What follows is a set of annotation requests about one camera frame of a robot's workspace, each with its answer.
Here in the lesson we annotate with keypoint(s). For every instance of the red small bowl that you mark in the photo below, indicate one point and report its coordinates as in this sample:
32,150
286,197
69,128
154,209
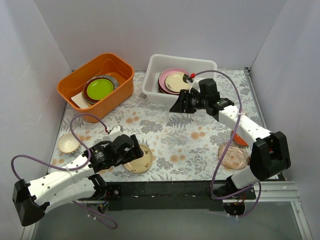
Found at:
239,140

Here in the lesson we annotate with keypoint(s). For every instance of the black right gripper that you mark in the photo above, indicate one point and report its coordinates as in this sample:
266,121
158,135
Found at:
185,101

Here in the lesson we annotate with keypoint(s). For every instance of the cream plate with green patch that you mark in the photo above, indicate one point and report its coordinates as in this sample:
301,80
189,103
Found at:
177,81

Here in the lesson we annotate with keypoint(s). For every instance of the floral table mat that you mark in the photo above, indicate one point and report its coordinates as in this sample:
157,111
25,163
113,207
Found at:
184,146

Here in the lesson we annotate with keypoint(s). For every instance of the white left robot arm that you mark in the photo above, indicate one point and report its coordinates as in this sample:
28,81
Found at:
80,179

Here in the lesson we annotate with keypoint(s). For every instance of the white plastic bin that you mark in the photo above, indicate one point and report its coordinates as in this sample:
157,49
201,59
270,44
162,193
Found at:
158,63

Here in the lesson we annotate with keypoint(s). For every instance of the pink speckled glass plate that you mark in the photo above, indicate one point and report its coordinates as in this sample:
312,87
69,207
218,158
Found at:
236,157

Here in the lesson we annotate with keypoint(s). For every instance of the dark red plate in bin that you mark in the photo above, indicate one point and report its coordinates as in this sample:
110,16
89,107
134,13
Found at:
84,93

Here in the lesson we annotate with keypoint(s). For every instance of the orange plastic bin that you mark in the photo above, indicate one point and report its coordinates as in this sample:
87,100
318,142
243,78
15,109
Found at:
104,64

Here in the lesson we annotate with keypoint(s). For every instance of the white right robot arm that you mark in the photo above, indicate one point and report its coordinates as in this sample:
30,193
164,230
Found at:
269,150

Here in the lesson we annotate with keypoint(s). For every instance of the cream floral plate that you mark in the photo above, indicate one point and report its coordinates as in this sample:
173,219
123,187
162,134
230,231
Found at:
142,164

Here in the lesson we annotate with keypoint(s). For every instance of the lime green plate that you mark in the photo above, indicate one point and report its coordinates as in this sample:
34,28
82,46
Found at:
99,88

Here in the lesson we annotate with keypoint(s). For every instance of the small cream bowl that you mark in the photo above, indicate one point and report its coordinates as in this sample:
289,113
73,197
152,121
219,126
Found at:
68,143

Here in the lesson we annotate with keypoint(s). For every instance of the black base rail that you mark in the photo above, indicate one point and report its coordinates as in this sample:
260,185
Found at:
152,195

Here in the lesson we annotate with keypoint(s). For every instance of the white square plate in bin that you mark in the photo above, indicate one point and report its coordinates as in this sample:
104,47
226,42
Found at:
80,101

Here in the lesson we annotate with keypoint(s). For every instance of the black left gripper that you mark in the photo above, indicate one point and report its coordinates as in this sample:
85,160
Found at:
130,151

